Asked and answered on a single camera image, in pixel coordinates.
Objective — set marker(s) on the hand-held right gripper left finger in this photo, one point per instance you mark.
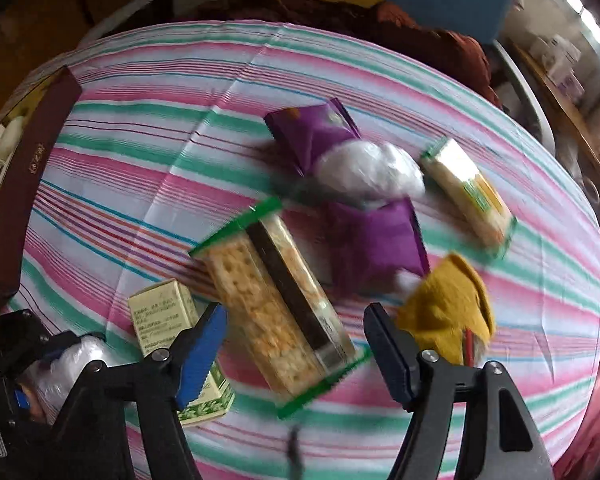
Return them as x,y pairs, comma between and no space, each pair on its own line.
200,360

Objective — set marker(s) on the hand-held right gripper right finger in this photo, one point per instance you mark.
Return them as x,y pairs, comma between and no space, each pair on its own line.
395,360

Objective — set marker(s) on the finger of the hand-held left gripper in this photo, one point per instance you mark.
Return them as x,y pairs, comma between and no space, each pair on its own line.
21,400
65,342

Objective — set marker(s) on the long cracker packet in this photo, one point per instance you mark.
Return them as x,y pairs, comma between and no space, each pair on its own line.
265,300

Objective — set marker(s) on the maroon and gold tin box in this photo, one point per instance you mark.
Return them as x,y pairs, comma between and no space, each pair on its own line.
30,170

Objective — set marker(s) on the short green-edged cracker packet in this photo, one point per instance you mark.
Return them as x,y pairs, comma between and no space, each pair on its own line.
470,195

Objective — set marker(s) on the purple snack packet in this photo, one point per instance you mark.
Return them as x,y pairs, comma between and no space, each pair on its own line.
370,245
305,135

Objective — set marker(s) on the small pale cardboard box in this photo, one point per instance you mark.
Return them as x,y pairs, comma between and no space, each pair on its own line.
160,315

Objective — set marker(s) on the yellow sponge block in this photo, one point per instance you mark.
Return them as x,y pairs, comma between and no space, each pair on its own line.
445,305

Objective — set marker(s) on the striped tablecloth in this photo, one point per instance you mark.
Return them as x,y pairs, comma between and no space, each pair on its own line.
155,160

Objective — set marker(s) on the person's red garment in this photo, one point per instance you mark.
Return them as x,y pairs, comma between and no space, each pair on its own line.
595,420

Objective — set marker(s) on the wooden side table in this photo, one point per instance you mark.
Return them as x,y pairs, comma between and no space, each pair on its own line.
580,125

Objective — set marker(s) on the brown blanket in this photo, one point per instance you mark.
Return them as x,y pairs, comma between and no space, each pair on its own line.
430,45

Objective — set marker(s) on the purple tissue box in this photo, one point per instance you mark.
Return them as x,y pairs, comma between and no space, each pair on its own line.
571,85

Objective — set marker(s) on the wooden wardrobe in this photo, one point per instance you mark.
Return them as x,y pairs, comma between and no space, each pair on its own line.
30,10

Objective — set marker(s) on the tall white carton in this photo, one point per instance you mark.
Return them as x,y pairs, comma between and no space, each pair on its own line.
560,52

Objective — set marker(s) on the window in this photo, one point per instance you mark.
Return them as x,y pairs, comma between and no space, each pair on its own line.
592,25

